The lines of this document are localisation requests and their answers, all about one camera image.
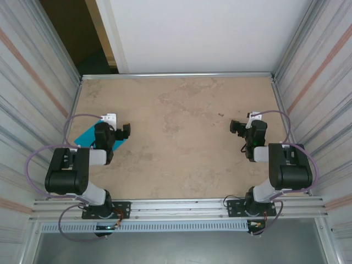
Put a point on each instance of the aluminium rear frame bar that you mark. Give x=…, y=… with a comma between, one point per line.
x=178, y=76

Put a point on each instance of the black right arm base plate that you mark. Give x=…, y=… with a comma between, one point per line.
x=233, y=207

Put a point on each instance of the blue paper sheet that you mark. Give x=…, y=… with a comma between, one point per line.
x=85, y=137

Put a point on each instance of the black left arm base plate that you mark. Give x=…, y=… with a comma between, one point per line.
x=123, y=209

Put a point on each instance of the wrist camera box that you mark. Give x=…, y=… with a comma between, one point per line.
x=110, y=118
x=252, y=115

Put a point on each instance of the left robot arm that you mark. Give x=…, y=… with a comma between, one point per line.
x=66, y=176

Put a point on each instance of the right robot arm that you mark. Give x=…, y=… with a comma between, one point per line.
x=291, y=173

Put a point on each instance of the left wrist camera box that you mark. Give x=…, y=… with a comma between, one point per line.
x=110, y=118

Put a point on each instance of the aluminium mounting rail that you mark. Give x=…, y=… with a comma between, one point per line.
x=178, y=209

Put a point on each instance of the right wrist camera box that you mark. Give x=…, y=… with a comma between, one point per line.
x=252, y=115

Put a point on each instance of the small control board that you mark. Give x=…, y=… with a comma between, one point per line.
x=105, y=227

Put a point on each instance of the brown wooden door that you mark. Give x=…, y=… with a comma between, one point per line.
x=66, y=27

